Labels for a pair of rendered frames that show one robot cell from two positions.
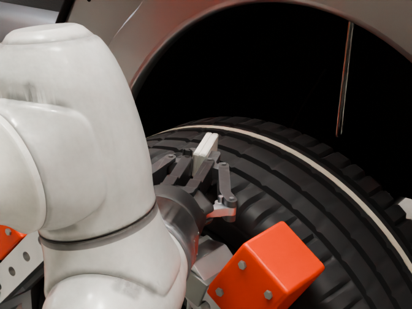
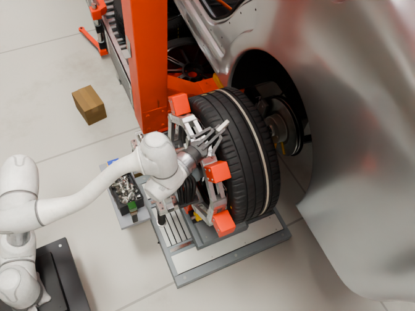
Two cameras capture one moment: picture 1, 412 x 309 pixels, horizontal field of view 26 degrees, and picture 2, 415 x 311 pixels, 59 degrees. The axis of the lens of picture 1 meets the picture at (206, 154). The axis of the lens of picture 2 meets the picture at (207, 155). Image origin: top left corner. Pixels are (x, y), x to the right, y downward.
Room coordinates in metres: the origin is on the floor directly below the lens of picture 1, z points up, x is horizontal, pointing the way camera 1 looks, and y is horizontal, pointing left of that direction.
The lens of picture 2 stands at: (0.12, -0.26, 2.42)
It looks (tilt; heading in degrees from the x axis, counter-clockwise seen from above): 58 degrees down; 19
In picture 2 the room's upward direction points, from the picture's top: 10 degrees clockwise
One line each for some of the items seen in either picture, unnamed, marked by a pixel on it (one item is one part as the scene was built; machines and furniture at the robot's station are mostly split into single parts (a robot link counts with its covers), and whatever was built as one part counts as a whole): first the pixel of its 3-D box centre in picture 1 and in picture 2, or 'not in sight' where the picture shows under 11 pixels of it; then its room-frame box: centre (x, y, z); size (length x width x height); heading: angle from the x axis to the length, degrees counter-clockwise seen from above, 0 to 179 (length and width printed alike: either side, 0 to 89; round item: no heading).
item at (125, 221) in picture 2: not in sight; (124, 191); (0.82, 0.45, 0.44); 0.43 x 0.17 x 0.03; 52
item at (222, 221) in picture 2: not in sight; (223, 223); (0.76, -0.17, 0.85); 0.09 x 0.08 x 0.07; 52
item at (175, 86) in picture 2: not in sight; (202, 89); (1.54, 0.34, 0.69); 0.52 x 0.17 x 0.35; 142
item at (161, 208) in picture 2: not in sight; (167, 205); (0.68, 0.08, 0.93); 0.09 x 0.05 x 0.05; 142
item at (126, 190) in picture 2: not in sight; (125, 192); (0.79, 0.41, 0.51); 0.20 x 0.14 x 0.13; 57
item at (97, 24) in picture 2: not in sight; (99, 30); (1.97, 1.49, 0.30); 0.09 x 0.05 x 0.50; 52
